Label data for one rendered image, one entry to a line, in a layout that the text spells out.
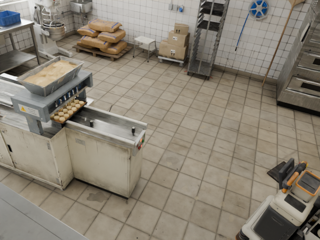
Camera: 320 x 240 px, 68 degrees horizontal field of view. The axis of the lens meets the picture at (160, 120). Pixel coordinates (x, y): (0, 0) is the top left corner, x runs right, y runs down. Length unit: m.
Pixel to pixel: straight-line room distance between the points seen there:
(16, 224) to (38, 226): 0.05
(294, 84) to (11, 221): 4.64
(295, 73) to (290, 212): 3.08
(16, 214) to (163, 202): 2.27
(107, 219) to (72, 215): 0.37
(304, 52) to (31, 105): 4.04
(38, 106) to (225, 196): 2.22
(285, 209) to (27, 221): 1.87
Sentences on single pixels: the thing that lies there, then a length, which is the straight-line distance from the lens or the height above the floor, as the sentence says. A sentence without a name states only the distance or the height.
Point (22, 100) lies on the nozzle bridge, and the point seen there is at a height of 1.18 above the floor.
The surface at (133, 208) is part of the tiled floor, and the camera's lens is 2.77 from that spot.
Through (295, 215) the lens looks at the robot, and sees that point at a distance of 2.19.
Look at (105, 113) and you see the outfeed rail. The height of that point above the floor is 0.89.
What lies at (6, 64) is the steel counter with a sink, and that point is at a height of 0.23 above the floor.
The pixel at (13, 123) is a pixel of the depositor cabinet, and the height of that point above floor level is 0.84.
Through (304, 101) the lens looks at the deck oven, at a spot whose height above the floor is 0.25.
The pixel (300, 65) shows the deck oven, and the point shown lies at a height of 0.87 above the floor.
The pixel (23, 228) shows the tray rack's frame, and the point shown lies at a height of 1.82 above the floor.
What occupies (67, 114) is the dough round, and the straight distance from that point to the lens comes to 2.46.
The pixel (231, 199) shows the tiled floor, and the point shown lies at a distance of 3.07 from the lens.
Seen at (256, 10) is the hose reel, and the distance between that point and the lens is 5.39.
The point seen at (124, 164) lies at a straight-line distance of 2.34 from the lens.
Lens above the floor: 2.35
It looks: 37 degrees down
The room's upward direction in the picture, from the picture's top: 7 degrees clockwise
